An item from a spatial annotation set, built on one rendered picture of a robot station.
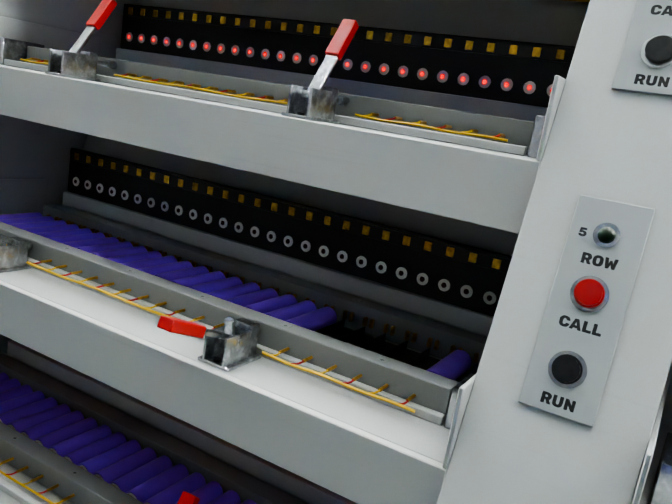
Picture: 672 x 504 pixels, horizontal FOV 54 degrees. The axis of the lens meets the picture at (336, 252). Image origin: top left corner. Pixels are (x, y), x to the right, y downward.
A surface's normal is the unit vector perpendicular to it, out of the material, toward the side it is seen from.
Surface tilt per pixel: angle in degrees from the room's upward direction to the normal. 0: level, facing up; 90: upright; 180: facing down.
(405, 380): 109
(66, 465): 19
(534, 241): 90
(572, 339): 90
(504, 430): 90
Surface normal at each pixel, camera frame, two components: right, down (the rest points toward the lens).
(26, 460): -0.50, 0.11
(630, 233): -0.41, -0.22
